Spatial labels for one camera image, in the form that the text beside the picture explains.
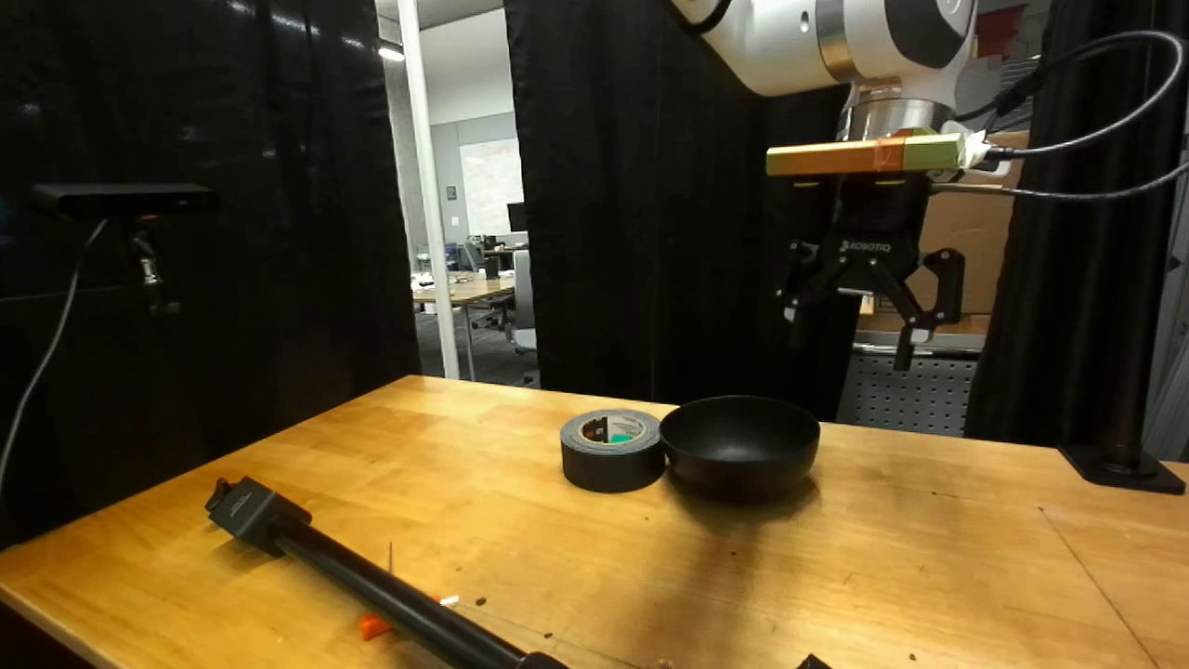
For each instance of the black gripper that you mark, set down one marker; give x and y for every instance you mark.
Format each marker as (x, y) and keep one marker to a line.
(873, 211)

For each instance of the black bowl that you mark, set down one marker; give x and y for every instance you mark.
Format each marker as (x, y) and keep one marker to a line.
(739, 458)

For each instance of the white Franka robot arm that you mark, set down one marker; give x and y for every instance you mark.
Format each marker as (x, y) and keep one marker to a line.
(793, 40)

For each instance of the brown cardboard box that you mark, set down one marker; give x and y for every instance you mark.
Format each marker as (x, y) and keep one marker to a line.
(971, 246)

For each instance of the black curtain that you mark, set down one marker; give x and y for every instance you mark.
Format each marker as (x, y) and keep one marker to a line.
(618, 246)
(282, 246)
(1064, 312)

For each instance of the small green block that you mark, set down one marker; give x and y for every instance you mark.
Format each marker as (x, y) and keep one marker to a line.
(613, 434)

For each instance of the black pole stand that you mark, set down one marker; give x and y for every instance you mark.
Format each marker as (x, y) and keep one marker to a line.
(1118, 469)

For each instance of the black tape roll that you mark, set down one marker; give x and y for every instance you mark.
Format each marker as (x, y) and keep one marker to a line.
(608, 469)

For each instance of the small black object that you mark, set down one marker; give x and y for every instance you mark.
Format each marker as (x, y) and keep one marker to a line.
(812, 662)

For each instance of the wooden office desk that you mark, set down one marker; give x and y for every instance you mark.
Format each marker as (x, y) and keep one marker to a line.
(464, 293)

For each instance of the yellow wrist camera mount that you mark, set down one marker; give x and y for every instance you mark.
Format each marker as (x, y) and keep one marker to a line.
(868, 157)

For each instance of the white door frame post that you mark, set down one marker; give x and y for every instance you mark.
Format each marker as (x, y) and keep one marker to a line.
(429, 246)

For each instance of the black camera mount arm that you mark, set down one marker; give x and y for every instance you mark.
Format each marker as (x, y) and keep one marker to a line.
(151, 264)

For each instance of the black stereo camera bar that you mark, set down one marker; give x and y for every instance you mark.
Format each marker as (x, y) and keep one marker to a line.
(125, 198)

